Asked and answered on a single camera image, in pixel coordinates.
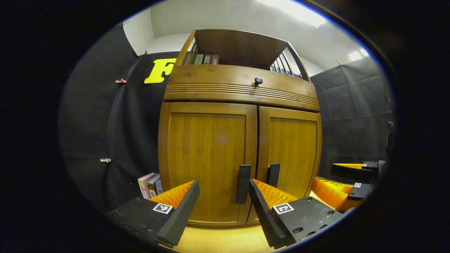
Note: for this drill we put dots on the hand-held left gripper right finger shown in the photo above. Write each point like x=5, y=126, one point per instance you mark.
x=263, y=218

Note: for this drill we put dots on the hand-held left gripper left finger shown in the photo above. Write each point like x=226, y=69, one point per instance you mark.
x=182, y=214

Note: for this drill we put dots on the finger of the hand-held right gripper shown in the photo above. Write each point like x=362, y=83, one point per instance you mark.
x=351, y=173
x=362, y=192

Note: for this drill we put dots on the wooden shoe cabinet door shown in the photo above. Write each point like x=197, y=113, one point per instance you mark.
x=291, y=154
x=207, y=158

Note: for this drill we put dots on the wooden double-door shoe cabinet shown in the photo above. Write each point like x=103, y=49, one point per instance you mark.
x=239, y=45

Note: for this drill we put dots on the blue grey book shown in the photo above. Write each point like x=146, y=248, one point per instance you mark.
x=159, y=187

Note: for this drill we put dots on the dark cover book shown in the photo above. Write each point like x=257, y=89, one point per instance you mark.
x=153, y=186

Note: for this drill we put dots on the pale pink book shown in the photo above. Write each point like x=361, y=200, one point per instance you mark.
x=145, y=184

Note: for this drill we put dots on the black backdrop cloth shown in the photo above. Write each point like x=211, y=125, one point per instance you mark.
x=133, y=133
x=351, y=116

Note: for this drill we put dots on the small ceiling light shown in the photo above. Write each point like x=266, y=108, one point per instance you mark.
x=355, y=55

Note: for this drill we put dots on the blue flat item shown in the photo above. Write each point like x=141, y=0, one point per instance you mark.
x=283, y=73

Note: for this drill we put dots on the black round drawer knob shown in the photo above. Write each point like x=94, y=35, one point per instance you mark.
x=258, y=80

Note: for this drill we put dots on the wooden ribbed drawer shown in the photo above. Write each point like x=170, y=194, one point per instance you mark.
x=211, y=75

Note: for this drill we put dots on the copper cloth clip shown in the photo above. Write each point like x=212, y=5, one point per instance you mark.
x=120, y=81

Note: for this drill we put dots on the green book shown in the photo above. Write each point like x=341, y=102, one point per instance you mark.
x=199, y=59

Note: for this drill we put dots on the dark grey book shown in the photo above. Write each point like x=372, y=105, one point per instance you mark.
x=207, y=59

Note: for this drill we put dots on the brown book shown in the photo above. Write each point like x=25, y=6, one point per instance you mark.
x=215, y=59

